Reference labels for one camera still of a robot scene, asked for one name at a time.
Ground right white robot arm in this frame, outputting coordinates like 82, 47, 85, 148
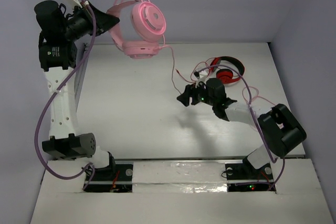
176, 78, 307, 180

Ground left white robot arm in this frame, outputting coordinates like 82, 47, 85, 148
34, 0, 119, 180

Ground pink headphones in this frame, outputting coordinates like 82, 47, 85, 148
107, 0, 166, 59

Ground red black headphones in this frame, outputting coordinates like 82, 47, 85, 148
209, 56, 245, 84

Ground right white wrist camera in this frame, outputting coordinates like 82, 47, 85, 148
193, 70, 208, 88

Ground red headphone cable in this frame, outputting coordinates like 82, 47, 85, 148
175, 61, 217, 84

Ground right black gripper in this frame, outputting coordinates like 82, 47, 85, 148
176, 79, 216, 107

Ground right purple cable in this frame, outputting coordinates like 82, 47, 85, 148
195, 68, 286, 192

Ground silver foil tape strip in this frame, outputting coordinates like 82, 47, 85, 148
132, 161, 227, 194

